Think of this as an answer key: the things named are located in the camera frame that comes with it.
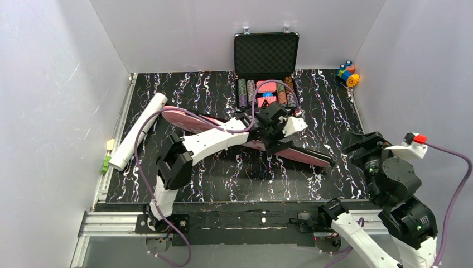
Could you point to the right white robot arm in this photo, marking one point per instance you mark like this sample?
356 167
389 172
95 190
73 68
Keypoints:
412 226

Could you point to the pink racket bag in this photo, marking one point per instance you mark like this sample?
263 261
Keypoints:
307 156

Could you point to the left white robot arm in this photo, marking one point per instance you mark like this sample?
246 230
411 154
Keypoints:
178 155

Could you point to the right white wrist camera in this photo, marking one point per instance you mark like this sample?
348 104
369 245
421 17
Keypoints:
413 146

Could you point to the colourful toy blocks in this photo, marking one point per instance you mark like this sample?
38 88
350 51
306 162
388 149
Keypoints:
346 72

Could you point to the white shuttlecock tube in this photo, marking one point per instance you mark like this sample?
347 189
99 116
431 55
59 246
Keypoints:
125 151

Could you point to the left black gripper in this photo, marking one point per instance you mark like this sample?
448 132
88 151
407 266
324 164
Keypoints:
271 138

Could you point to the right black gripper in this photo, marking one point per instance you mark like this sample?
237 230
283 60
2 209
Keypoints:
361 142

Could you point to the black poker chip case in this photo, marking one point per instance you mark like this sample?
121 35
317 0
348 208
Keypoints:
262 56

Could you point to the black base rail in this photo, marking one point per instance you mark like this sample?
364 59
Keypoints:
230 223

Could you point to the green clip on rail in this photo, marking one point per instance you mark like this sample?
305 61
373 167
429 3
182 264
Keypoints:
105 165

